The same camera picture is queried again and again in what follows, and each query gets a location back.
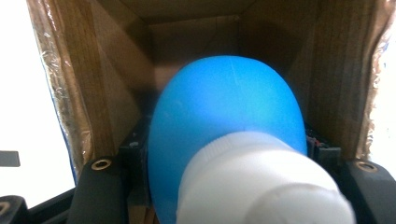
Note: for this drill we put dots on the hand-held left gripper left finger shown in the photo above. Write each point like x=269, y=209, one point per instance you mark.
x=134, y=146

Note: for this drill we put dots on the brown cardboard box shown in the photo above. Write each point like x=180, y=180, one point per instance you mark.
x=330, y=68

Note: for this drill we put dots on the small grey rectangular object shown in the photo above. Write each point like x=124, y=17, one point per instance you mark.
x=8, y=158

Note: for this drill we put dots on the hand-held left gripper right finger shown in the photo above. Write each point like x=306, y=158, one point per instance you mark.
x=323, y=152

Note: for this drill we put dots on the blue bottle with white cap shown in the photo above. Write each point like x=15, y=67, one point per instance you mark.
x=224, y=112

